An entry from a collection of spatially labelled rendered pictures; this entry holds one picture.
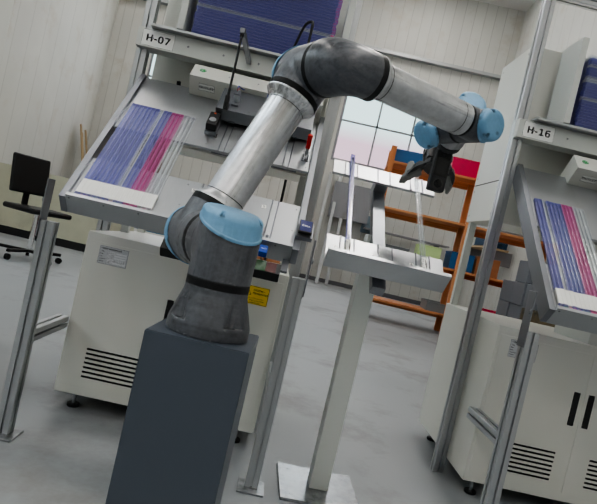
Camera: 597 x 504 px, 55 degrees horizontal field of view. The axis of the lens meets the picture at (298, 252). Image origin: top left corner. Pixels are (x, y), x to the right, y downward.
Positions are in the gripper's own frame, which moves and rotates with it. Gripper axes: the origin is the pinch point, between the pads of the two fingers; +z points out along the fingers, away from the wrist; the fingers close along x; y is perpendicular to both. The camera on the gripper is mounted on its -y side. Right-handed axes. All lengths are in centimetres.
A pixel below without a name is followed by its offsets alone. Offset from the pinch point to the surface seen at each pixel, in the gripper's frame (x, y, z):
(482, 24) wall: -289, 907, 535
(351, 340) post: 10, -39, 30
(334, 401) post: 11, -56, 41
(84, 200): 95, -23, 11
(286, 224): 37.4, -14.4, 13.0
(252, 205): 49, -9, 14
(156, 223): 74, -24, 13
